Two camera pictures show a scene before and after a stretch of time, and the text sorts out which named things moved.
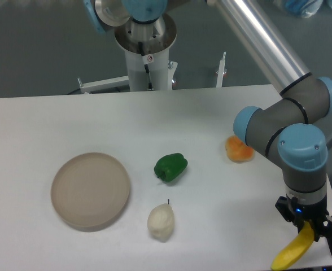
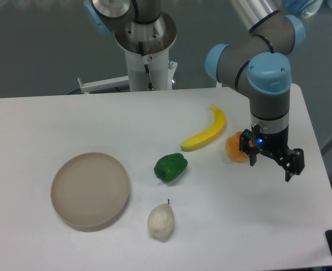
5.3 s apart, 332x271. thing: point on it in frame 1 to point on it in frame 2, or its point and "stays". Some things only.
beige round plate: [89, 190] stays
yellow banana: [297, 249] to [212, 132]
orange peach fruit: [237, 151] stays
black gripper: [287, 206] to [292, 161]
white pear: [161, 222] stays
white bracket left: [105, 84] stays
